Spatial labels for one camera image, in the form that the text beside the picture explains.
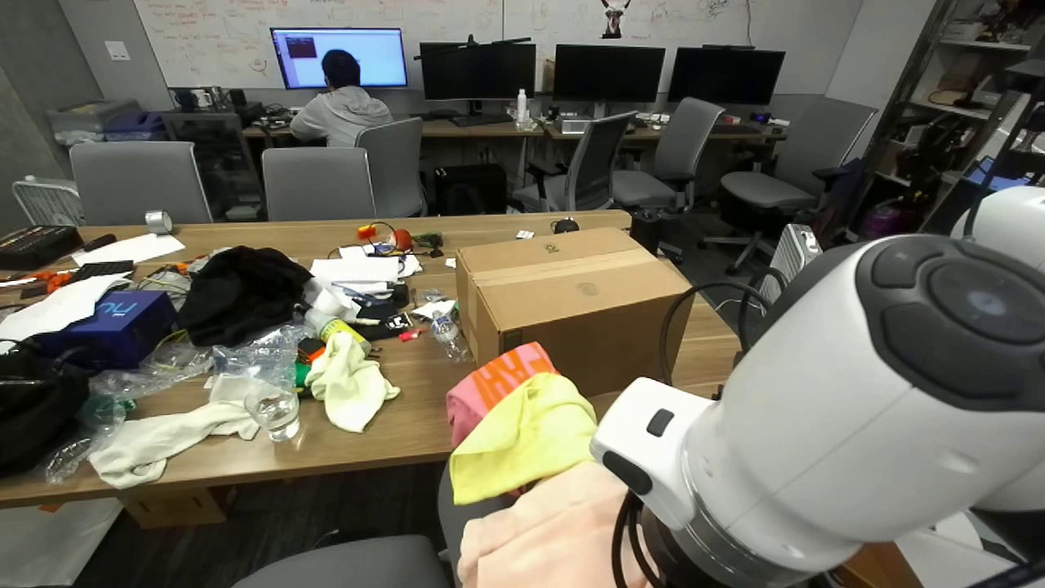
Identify grey office chair holding clothes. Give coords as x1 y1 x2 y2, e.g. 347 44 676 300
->
231 461 484 588

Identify long wooden desk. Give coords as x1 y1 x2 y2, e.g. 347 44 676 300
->
238 112 776 147

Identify pink and orange cloth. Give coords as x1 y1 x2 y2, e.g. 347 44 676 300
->
440 340 558 448

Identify orange toy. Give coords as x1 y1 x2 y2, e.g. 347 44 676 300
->
355 223 419 250

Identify dark metal shelf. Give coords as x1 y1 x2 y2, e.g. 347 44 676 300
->
868 0 1045 237

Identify black bag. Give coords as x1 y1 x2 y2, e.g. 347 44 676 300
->
0 344 94 481

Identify blue box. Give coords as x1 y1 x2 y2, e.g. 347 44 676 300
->
28 284 180 372

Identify peach cloth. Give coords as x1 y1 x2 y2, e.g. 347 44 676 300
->
454 461 655 588

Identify black garment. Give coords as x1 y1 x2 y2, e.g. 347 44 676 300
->
177 246 317 348

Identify lit computer monitor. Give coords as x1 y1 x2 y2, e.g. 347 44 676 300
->
268 24 410 94

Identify pale yellow cloth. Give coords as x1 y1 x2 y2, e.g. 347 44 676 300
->
305 319 403 434

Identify white wire rack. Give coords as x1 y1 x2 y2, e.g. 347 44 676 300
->
9 172 85 228

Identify person in grey hoodie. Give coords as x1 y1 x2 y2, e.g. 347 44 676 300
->
287 44 395 150

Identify white paper stack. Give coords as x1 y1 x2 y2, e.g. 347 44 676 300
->
307 246 426 295

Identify clear plastic bags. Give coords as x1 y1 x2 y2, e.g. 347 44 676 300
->
205 324 320 451

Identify black keyboard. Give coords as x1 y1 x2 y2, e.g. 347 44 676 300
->
0 223 85 272

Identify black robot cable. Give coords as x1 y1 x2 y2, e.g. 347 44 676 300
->
606 278 776 588

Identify cream white cloth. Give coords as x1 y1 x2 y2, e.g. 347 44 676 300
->
85 401 262 488

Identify white paper sheet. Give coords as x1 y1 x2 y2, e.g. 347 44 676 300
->
69 233 189 272
0 272 131 344

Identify yellow-green cloth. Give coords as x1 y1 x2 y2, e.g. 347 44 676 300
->
446 372 600 507

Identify large brown cardboard box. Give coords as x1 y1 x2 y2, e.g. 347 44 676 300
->
454 226 696 397

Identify dark computer monitor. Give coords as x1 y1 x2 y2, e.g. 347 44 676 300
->
419 40 539 105
665 41 788 106
552 41 669 106

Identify white space heater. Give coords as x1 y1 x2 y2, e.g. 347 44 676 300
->
765 223 825 300

